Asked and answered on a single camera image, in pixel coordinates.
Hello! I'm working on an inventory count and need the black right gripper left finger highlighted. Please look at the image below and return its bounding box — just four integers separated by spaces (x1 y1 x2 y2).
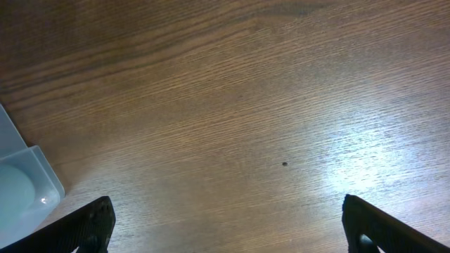
1 196 116 253

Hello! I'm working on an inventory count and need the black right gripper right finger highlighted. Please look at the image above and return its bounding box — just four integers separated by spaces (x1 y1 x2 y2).
342 194 449 253

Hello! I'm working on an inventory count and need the clear plastic storage container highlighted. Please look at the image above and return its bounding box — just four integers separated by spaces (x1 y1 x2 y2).
0 108 65 248

